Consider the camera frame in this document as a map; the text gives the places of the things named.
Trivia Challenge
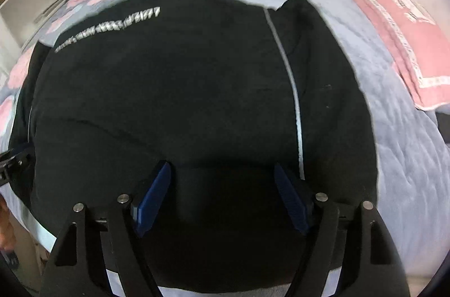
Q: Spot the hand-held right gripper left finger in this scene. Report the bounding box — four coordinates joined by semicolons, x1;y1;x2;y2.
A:
39;160;172;297

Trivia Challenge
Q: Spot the black jacket with grey piping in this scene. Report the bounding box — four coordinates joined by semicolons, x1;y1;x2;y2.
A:
7;0;382;294

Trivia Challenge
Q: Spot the person's left forearm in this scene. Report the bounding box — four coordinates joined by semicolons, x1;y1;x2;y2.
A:
0;197;17;250

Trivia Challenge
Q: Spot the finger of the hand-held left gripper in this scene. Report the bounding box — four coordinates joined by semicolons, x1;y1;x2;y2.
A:
0;141;36;189

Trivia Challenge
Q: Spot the pink pillow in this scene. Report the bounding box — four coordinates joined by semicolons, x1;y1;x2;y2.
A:
314;0;450;112

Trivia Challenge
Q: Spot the grey blanket with pink flowers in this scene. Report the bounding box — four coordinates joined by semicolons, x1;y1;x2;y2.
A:
0;0;450;297

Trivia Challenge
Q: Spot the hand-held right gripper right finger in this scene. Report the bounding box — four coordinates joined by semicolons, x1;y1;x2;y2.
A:
273;163;412;297

